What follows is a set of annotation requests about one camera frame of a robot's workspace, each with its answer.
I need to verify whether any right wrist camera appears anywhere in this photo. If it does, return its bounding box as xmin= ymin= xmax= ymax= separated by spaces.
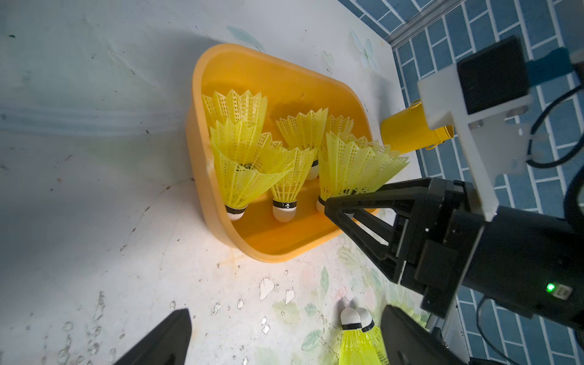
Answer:
xmin=418 ymin=36 xmax=533 ymax=221

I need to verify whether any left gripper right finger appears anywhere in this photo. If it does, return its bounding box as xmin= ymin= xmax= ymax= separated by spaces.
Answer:
xmin=380 ymin=305 xmax=465 ymax=364

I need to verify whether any yellow shuttlecock front upright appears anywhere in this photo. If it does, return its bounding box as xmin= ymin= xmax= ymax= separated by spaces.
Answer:
xmin=357 ymin=307 xmax=389 ymax=365

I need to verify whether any yellow shuttlecock small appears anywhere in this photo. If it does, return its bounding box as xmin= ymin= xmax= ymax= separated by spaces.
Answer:
xmin=339 ymin=307 xmax=380 ymax=365

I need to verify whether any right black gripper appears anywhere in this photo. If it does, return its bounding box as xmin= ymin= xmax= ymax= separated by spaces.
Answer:
xmin=335 ymin=178 xmax=583 ymax=330

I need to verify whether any yellow pen cup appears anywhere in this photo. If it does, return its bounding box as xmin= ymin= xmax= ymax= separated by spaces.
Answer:
xmin=380 ymin=100 xmax=455 ymax=155

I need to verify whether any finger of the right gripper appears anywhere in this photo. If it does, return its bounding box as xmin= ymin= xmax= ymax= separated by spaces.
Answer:
xmin=325 ymin=178 xmax=431 ymax=214

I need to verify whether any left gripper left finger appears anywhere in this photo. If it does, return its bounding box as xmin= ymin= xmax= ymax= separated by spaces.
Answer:
xmin=115 ymin=308 xmax=192 ymax=365

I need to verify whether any yellow plastic storage box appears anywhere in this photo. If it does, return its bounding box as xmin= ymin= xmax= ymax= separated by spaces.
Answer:
xmin=186 ymin=43 xmax=372 ymax=263

